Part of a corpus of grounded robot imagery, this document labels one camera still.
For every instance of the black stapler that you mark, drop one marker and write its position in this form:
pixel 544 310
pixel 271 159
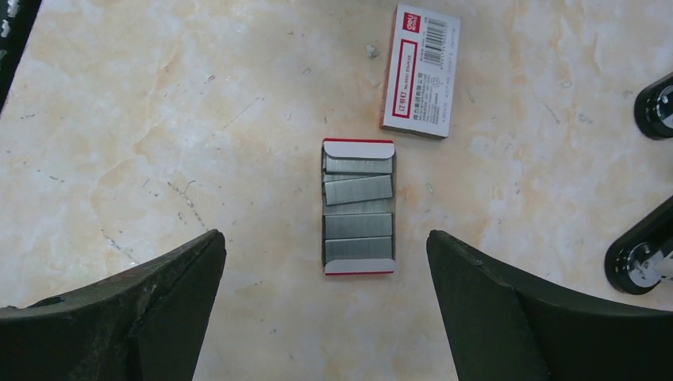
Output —
pixel 653 109
pixel 641 258

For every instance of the red white staple box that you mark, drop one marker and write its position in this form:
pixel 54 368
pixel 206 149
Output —
pixel 421 72

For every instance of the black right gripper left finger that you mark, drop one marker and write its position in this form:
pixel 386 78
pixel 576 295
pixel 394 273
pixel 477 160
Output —
pixel 146 323

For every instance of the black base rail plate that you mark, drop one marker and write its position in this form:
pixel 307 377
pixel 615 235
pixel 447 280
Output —
pixel 17 20

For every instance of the tray of staple strips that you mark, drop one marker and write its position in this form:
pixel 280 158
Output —
pixel 358 206

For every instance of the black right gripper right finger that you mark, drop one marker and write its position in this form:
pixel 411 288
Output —
pixel 503 323

